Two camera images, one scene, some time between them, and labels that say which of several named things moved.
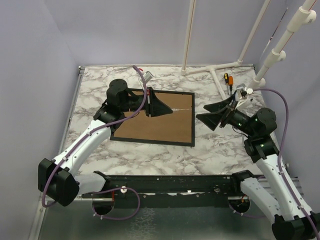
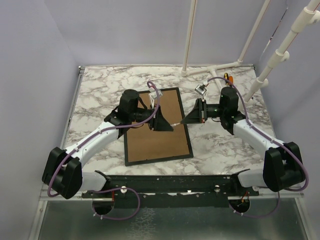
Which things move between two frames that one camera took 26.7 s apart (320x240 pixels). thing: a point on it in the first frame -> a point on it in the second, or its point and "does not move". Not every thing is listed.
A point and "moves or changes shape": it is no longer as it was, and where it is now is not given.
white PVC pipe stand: (190, 25) does not move
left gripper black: (154, 107) -> (159, 123)
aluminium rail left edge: (71, 111) does not move
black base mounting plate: (172, 191) does not move
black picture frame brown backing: (176, 128) moves or changes shape
